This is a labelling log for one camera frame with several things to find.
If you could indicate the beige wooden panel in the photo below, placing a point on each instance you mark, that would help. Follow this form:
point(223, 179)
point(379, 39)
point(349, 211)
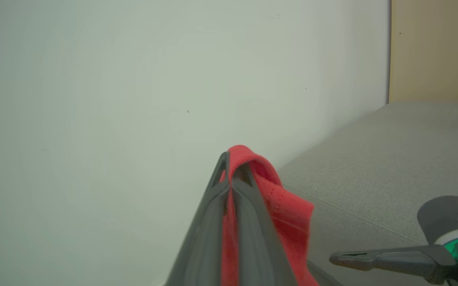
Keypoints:
point(435, 51)

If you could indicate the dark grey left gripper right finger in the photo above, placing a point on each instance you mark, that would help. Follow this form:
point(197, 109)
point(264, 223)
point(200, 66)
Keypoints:
point(257, 246)

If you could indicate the red sports garment white trim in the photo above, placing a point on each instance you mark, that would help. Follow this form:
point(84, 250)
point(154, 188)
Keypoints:
point(288, 214)

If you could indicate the grey right gripper green band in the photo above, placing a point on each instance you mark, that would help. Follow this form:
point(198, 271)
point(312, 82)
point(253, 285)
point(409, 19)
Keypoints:
point(451, 216)

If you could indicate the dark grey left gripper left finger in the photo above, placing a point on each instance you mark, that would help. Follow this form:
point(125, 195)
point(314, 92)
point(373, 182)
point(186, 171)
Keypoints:
point(201, 246)

